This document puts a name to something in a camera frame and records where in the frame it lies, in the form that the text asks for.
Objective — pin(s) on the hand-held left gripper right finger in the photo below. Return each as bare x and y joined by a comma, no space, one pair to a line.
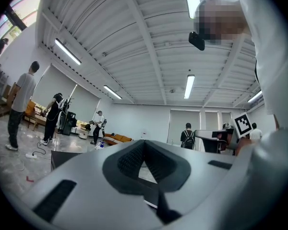
206,176

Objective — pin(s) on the orange chair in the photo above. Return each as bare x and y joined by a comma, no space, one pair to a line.
30,109

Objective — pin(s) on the black tall appliance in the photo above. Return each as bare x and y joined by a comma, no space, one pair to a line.
69,123

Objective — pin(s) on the white power strip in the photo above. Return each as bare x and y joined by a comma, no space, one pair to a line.
31,155

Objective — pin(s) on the orange sofa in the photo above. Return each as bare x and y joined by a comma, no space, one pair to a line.
118,138

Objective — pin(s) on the person's white shirt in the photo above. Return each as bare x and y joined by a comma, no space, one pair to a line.
276,68

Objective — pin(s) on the person's head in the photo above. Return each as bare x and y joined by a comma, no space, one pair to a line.
220,20

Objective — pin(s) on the round white side table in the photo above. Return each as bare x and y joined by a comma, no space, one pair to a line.
84,133

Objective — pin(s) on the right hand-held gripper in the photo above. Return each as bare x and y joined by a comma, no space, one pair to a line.
242,126

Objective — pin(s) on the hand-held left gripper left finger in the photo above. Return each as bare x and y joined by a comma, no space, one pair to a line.
86,176

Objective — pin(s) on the black vanity cabinet counter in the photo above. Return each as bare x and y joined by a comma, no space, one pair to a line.
64,158

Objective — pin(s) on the black head-worn camera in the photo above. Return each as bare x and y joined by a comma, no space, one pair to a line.
196,41

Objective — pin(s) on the person's right forearm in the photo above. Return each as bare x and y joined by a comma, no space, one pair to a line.
244,144

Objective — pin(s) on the white soap pump bottle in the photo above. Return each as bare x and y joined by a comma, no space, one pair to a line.
100,145

